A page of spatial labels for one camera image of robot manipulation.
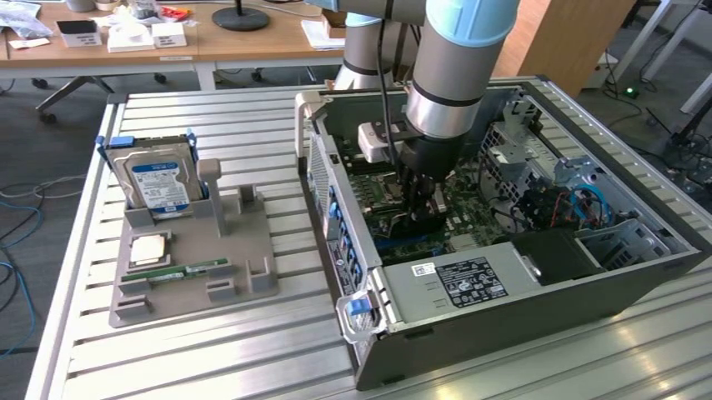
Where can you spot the small plain white box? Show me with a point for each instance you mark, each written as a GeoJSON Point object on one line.
{"type": "Point", "coordinates": [169, 37]}

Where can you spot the white floor device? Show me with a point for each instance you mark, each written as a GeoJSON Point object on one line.
{"type": "Point", "coordinates": [603, 73]}

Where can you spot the light wood office desk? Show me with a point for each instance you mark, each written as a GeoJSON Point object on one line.
{"type": "Point", "coordinates": [284, 48]}
{"type": "Point", "coordinates": [55, 56]}

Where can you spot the grey cup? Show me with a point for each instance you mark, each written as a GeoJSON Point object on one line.
{"type": "Point", "coordinates": [81, 5]}

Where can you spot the blue case latch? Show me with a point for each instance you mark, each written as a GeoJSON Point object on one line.
{"type": "Point", "coordinates": [357, 308]}

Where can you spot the silver disk bay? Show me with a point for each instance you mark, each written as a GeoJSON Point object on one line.
{"type": "Point", "coordinates": [629, 246]}

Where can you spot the graphics card with metal bracket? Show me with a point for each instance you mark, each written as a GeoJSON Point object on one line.
{"type": "Point", "coordinates": [423, 228]}

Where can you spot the grey plastic parts rack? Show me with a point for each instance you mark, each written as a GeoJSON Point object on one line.
{"type": "Point", "coordinates": [189, 250]}

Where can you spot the clear plastic bag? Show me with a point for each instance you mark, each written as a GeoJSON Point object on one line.
{"type": "Point", "coordinates": [22, 21]}

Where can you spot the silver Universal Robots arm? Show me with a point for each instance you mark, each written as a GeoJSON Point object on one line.
{"type": "Point", "coordinates": [446, 75]}

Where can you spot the device with green light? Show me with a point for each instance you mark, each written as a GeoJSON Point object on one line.
{"type": "Point", "coordinates": [630, 91]}

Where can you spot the stack of white papers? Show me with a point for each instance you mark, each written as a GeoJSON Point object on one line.
{"type": "Point", "coordinates": [320, 37]}

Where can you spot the brown cardboard box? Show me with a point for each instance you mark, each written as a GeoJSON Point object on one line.
{"type": "Point", "coordinates": [333, 18]}

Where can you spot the white box with round hole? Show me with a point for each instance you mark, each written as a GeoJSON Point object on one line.
{"type": "Point", "coordinates": [132, 41]}

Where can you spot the silver metal drive cage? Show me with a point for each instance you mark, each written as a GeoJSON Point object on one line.
{"type": "Point", "coordinates": [512, 166]}

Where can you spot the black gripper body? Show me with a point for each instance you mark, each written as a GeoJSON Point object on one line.
{"type": "Point", "coordinates": [431, 156]}

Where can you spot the open dark grey PC case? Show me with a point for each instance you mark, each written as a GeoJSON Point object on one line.
{"type": "Point", "coordinates": [502, 333]}

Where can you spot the hard disk in blue caddy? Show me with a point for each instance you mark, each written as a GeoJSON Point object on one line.
{"type": "Point", "coordinates": [156, 183]}

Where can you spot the black round lamp base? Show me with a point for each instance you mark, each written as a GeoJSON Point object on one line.
{"type": "Point", "coordinates": [240, 20]}

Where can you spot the green RAM stick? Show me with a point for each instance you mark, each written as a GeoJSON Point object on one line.
{"type": "Point", "coordinates": [168, 273]}

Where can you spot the CPU socket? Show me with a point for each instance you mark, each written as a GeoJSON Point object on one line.
{"type": "Point", "coordinates": [389, 189]}

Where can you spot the wooden cabinet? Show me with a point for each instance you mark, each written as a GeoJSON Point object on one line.
{"type": "Point", "coordinates": [579, 41]}

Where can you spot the green motherboard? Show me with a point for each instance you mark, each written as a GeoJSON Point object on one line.
{"type": "Point", "coordinates": [479, 212]}

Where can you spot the red small object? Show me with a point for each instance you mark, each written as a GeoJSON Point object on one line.
{"type": "Point", "coordinates": [174, 14]}

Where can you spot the white paper tag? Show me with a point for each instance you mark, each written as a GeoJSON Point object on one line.
{"type": "Point", "coordinates": [29, 43]}

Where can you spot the silver CPU chip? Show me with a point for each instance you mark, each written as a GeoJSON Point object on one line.
{"type": "Point", "coordinates": [148, 250]}

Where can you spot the white box with black top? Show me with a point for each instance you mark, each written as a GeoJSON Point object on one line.
{"type": "Point", "coordinates": [81, 38]}

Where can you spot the white table frame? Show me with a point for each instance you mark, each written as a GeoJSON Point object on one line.
{"type": "Point", "coordinates": [667, 46]}

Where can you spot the grey power supply unit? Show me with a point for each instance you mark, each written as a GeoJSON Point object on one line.
{"type": "Point", "coordinates": [423, 291]}

